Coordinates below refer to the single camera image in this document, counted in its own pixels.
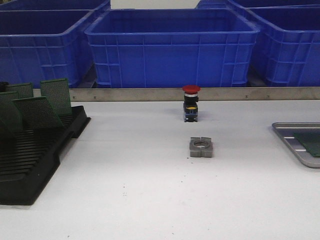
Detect black slotted board rack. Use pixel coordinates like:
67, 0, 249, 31
0, 105, 91, 206

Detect green board far left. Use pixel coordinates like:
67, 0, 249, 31
0, 91, 23, 133

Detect blue left plastic crate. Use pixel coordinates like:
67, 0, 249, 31
0, 10, 95, 88

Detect green board rear left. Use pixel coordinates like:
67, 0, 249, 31
5, 82, 34, 99

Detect silver metal tray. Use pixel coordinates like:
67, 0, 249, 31
271, 122, 320, 169

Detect green board middle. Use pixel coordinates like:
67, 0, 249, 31
12, 96, 64, 130

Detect grey metal clamp block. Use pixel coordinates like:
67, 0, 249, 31
189, 137, 213, 158

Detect blue far right crate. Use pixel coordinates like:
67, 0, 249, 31
195, 0, 320, 9

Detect blue far left crate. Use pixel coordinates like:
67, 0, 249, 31
0, 0, 111, 12

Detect green board rear right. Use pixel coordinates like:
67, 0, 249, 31
40, 78, 72, 116

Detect blue plastic crate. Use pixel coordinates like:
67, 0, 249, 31
85, 8, 259, 88
246, 7, 320, 87
0, 10, 95, 88

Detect red emergency stop button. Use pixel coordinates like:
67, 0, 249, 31
182, 85, 201, 122

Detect green perforated circuit board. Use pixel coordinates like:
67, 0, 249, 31
293, 132, 320, 158

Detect blue centre plastic crate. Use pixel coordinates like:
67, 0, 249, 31
85, 8, 259, 88

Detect blue right plastic crate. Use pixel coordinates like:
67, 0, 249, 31
246, 7, 320, 87

